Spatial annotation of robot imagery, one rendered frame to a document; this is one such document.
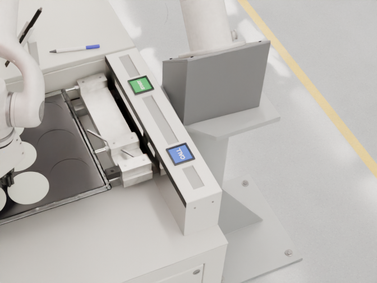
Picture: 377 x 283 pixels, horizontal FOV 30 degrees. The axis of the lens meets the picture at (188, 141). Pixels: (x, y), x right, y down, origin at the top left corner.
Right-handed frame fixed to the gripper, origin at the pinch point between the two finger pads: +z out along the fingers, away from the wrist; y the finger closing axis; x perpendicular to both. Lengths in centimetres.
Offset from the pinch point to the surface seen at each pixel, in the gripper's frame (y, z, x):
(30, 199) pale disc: -0.1, 2.0, -7.8
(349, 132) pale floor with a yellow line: 155, 92, -32
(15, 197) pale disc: -1.8, 2.0, -4.8
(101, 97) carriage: 38.0, 4.0, 3.9
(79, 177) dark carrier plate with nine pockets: 12.7, 2.1, -12.2
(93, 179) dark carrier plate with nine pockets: 14.1, 2.0, -15.4
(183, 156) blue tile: 30.3, -4.4, -30.9
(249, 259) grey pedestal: 71, 91, -35
